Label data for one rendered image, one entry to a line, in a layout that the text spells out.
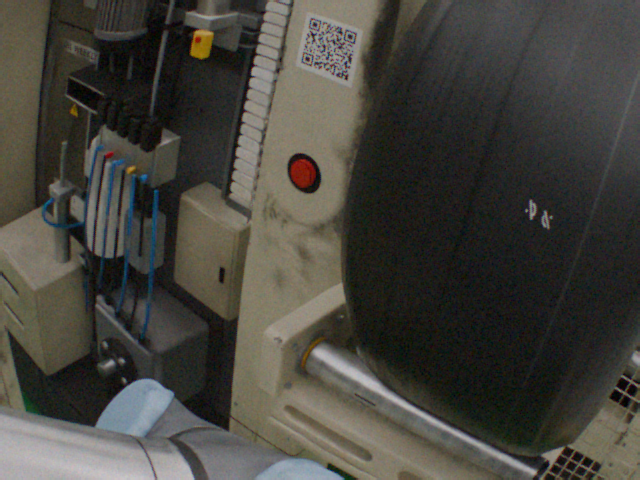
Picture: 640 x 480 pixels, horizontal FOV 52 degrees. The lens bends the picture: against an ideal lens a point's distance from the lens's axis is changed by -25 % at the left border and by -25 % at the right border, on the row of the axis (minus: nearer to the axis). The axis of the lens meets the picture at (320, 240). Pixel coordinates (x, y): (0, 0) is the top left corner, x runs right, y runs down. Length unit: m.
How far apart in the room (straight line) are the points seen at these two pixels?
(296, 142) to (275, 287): 0.19
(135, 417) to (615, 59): 0.44
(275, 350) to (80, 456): 0.54
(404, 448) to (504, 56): 0.49
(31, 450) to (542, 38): 0.46
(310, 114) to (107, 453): 0.59
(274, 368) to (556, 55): 0.51
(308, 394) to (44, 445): 0.61
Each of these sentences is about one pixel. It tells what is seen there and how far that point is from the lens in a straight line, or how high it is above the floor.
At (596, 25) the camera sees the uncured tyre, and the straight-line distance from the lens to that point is 0.58.
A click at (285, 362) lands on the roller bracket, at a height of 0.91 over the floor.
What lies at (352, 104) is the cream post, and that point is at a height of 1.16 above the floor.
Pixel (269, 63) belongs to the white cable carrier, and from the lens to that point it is 0.91.
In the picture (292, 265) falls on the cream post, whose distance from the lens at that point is 0.96.
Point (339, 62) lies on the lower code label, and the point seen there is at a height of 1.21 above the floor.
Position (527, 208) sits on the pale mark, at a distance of 0.54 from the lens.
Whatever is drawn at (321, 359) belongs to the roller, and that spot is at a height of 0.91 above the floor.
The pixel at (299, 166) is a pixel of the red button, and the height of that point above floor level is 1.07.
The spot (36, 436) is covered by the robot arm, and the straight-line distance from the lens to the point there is 0.36.
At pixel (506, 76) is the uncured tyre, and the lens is 0.55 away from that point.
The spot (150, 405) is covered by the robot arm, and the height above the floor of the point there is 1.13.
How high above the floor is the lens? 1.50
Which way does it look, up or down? 33 degrees down
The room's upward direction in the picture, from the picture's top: 11 degrees clockwise
